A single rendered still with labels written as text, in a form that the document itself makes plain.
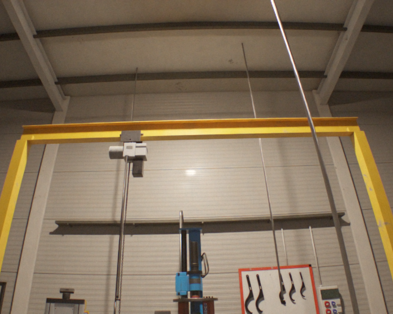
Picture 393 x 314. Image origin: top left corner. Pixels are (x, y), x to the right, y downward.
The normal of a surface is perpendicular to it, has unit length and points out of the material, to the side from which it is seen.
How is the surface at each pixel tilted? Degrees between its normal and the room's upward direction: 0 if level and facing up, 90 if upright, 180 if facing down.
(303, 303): 90
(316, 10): 174
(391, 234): 90
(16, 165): 90
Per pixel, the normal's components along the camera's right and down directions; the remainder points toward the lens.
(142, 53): 0.03, 0.81
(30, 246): -0.01, -0.49
